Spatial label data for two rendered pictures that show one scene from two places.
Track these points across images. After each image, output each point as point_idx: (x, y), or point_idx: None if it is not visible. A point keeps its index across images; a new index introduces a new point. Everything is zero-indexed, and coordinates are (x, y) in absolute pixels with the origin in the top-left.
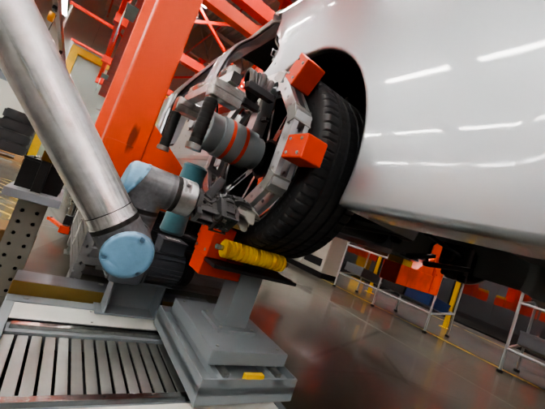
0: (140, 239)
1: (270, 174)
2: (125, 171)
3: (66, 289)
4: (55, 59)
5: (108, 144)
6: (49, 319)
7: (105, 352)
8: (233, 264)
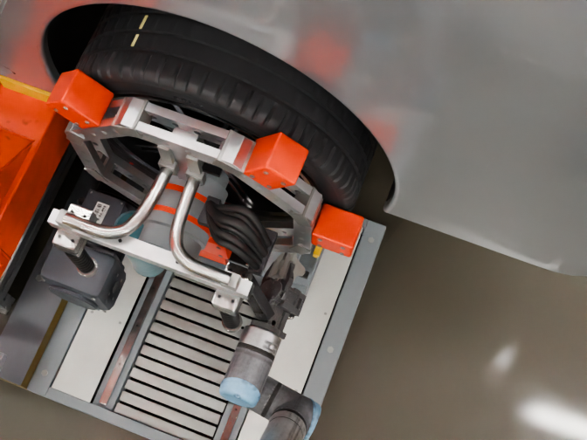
0: (317, 418)
1: (304, 250)
2: (226, 395)
3: (48, 329)
4: None
5: None
6: (102, 365)
7: (177, 331)
8: None
